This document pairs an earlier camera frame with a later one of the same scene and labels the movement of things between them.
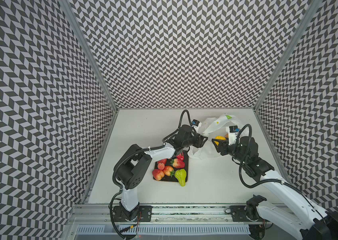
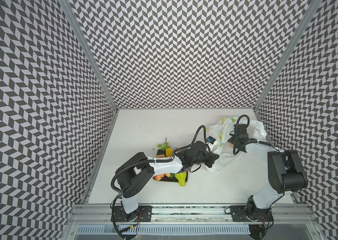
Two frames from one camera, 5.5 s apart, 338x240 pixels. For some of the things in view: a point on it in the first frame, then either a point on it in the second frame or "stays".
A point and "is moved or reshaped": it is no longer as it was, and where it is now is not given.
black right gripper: x=224 y=147 → x=233 y=140
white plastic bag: x=213 y=127 is moved or reshaped
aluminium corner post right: x=310 y=14 stays
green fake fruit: x=181 y=174 stays
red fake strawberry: x=158 y=174 stays
